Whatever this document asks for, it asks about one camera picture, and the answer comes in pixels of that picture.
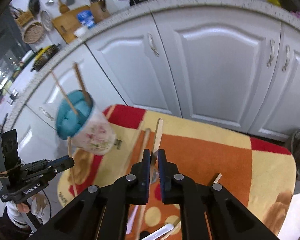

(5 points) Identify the black yellow casserole pot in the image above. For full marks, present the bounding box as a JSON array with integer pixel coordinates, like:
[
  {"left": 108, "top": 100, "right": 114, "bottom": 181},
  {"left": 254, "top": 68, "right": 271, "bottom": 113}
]
[{"left": 31, "top": 44, "right": 59, "bottom": 72}]

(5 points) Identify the blue white packet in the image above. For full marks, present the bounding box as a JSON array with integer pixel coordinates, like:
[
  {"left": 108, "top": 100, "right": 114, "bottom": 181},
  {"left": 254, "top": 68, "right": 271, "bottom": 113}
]
[{"left": 77, "top": 10, "right": 96, "bottom": 29}]

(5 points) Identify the floral white utensil cup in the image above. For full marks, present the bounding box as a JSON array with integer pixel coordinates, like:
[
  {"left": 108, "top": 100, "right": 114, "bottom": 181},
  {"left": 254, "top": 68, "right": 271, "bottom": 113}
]
[{"left": 55, "top": 90, "right": 116, "bottom": 155}]

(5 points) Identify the wooden knife block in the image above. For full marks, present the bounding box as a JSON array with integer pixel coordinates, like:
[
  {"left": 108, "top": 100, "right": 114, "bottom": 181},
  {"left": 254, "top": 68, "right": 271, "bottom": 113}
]
[{"left": 90, "top": 0, "right": 110, "bottom": 23}]

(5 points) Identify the round metal plate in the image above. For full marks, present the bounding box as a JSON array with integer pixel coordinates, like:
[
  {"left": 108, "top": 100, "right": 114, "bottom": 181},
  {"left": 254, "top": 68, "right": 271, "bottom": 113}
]
[{"left": 40, "top": 10, "right": 53, "bottom": 31}]

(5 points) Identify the silver cabinet handle left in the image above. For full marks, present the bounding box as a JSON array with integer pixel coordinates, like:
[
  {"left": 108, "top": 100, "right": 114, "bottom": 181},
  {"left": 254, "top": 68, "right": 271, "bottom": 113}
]
[{"left": 147, "top": 33, "right": 159, "bottom": 57}]

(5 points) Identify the wooden cutting board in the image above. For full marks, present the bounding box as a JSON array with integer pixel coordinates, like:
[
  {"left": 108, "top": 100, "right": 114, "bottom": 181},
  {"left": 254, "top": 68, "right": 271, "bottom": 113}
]
[{"left": 52, "top": 5, "right": 90, "bottom": 44}]

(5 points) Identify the gloved left hand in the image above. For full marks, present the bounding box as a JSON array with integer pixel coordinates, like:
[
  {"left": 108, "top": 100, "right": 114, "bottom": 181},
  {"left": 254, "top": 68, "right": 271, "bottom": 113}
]
[{"left": 6, "top": 193, "right": 51, "bottom": 229}]

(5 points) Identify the silver cabinet handle right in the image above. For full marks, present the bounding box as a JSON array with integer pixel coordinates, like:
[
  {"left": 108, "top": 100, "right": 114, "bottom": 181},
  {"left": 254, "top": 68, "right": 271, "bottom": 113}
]
[{"left": 282, "top": 45, "right": 290, "bottom": 72}]

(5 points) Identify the round wooden chopstick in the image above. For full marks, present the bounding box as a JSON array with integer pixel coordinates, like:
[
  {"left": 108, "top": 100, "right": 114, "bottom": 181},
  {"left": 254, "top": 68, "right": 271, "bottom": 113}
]
[{"left": 134, "top": 128, "right": 151, "bottom": 240}]

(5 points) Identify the colourful checked table mat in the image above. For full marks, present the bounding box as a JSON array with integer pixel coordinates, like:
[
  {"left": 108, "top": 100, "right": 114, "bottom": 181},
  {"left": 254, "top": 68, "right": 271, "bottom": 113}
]
[{"left": 57, "top": 105, "right": 296, "bottom": 234}]

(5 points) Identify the silver cabinet handle middle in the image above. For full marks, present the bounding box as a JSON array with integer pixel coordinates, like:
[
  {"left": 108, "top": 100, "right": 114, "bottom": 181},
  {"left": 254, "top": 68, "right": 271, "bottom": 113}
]
[{"left": 267, "top": 39, "right": 275, "bottom": 67}]

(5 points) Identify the lower cabinet handle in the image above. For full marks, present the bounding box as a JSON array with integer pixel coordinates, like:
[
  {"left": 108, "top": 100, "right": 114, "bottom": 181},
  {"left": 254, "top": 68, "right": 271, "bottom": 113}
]
[{"left": 39, "top": 107, "right": 55, "bottom": 121}]

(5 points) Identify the short wooden chopstick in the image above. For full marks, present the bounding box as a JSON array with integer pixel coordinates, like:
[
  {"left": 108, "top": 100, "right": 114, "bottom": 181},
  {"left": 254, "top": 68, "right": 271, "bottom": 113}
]
[{"left": 213, "top": 173, "right": 222, "bottom": 183}]

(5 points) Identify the silver cabinet handle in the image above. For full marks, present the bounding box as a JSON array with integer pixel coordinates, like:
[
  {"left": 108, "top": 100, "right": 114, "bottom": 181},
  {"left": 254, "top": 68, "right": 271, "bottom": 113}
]
[
  {"left": 282, "top": 45, "right": 290, "bottom": 72},
  {"left": 147, "top": 33, "right": 159, "bottom": 57},
  {"left": 267, "top": 39, "right": 275, "bottom": 67}
]

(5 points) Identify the woven bamboo basket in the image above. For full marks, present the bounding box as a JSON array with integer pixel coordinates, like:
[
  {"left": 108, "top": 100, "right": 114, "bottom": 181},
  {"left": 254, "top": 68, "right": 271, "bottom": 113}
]
[{"left": 22, "top": 21, "right": 45, "bottom": 44}]

